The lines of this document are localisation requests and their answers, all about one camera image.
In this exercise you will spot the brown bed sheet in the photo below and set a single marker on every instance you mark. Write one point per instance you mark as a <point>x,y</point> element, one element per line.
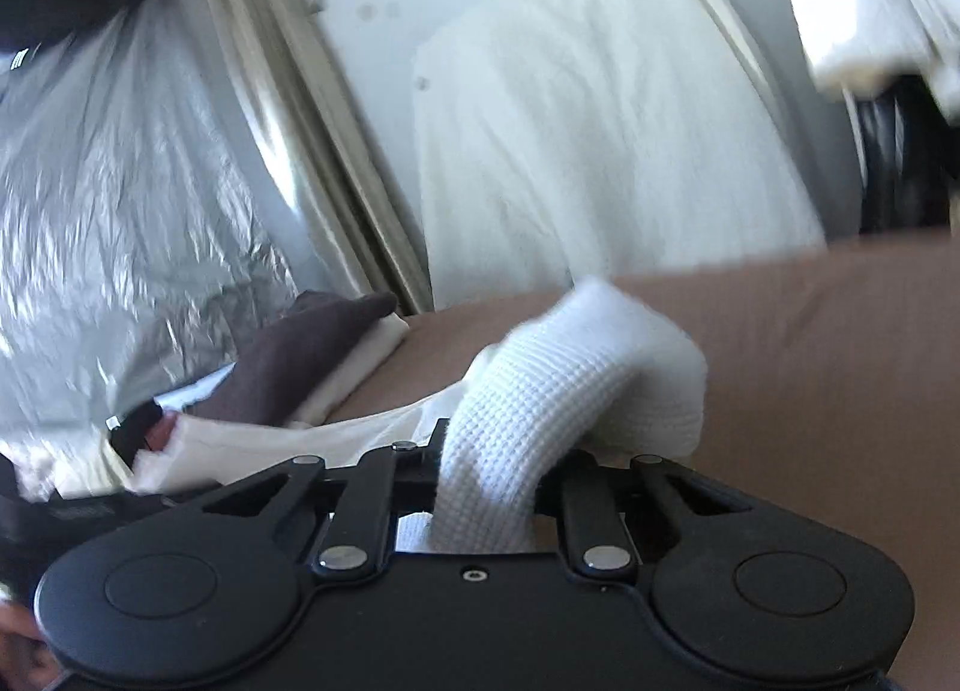
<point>825,361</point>

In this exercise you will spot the silver plastic sheet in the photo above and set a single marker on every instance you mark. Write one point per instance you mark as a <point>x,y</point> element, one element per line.
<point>112,211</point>

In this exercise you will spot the person's left hand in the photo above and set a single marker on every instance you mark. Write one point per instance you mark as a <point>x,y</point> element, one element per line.
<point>15,631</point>

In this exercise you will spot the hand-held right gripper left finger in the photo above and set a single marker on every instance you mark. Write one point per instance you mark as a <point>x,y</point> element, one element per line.
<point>416,473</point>

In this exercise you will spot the cream draped cover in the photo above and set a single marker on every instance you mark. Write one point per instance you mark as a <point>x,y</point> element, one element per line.
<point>600,136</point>

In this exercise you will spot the cream cloth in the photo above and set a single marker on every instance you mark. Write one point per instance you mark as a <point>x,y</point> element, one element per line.
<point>67,473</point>

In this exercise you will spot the black cloth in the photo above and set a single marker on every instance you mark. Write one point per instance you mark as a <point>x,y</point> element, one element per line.
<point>135,428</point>

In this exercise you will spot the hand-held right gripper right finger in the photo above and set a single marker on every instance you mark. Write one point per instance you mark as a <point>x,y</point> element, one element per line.
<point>581,488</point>

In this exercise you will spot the golden curtain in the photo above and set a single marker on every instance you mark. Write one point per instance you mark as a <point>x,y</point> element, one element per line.
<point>315,136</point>

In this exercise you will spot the cream folded garment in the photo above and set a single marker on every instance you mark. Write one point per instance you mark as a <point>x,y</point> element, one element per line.
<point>360,365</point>

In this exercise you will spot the dark brown folded garment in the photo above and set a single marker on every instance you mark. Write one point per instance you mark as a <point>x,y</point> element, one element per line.
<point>300,361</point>

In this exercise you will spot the black glossy object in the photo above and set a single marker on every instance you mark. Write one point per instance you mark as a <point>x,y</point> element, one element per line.
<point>900,159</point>

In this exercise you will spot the white waffle garment green trim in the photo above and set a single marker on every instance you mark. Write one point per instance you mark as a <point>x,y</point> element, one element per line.
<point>540,391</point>

